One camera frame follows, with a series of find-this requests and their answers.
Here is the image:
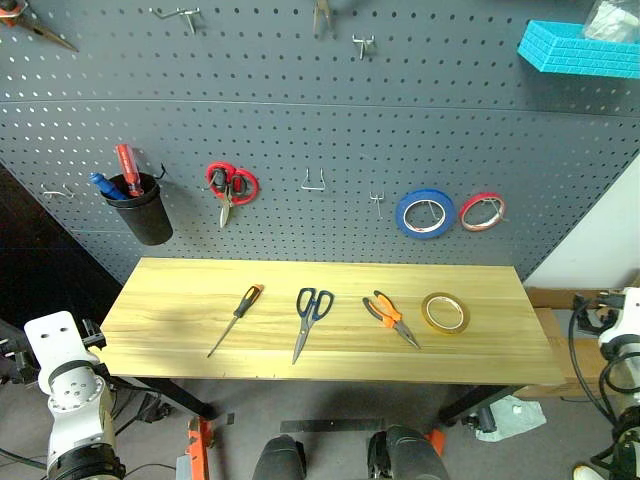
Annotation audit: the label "black plastic cup holder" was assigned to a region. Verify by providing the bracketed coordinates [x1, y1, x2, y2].
[102, 172, 174, 247]

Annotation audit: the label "dark rounded shape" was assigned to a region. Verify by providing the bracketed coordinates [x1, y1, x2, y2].
[366, 424, 451, 480]
[251, 434, 307, 480]

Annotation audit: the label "red black scissors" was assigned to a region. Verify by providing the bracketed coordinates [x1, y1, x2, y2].
[205, 161, 261, 230]

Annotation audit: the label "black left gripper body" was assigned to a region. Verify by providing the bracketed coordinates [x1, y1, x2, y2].
[0, 317, 108, 386]

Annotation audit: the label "blue tape roll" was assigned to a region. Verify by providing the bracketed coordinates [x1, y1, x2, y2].
[395, 188, 457, 240]

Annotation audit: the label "blue handled screwdriver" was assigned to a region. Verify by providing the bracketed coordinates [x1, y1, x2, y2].
[89, 172, 126, 201]

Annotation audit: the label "red tape roll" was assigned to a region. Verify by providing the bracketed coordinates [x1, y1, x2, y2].
[458, 191, 507, 233]

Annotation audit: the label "orange black needle-nose pliers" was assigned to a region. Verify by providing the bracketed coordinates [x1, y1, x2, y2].
[362, 290, 422, 351]

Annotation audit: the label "orange handled long-nose pliers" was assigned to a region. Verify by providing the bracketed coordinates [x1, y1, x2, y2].
[0, 0, 80, 54]

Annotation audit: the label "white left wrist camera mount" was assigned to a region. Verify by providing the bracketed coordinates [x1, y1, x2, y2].
[23, 310, 102, 397]

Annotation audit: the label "yellow tape roll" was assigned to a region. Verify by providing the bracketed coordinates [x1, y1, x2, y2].
[420, 292, 471, 336]

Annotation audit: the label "black blue scissors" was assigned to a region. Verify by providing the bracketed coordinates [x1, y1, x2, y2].
[291, 287, 335, 366]

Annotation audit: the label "cyan plastic basket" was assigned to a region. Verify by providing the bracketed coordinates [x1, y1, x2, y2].
[517, 19, 640, 80]

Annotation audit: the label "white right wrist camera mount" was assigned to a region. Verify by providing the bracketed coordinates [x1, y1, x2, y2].
[598, 286, 640, 357]

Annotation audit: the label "dark grey metal pegboard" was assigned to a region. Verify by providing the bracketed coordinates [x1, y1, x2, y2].
[0, 0, 640, 286]

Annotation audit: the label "crumpled white plastic bag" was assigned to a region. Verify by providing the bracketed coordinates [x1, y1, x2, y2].
[473, 394, 548, 443]

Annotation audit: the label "clear plastic bag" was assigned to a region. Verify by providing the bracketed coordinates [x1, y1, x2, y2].
[582, 0, 640, 44]

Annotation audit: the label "black table leg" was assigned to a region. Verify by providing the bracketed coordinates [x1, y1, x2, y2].
[438, 384, 527, 427]
[133, 376, 219, 421]

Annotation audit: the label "red handled screwdriver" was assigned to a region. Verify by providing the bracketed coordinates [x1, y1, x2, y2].
[114, 143, 145, 198]

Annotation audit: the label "orange metal stand foot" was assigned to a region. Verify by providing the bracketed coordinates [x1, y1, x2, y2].
[185, 416, 217, 480]
[424, 428, 447, 457]

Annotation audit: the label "orange black screwdriver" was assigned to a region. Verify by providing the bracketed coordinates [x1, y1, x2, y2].
[206, 283, 265, 359]

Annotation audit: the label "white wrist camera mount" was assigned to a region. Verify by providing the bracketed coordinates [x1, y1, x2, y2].
[23, 310, 102, 397]
[598, 286, 640, 357]

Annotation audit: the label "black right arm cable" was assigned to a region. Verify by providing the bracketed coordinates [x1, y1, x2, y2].
[566, 297, 617, 427]

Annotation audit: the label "brown cardboard box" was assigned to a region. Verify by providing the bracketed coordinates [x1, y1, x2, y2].
[523, 286, 640, 400]

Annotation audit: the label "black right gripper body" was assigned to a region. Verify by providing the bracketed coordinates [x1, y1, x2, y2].
[572, 291, 627, 335]

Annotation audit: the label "grey metal pliers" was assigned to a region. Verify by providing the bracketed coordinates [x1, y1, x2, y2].
[312, 0, 337, 39]

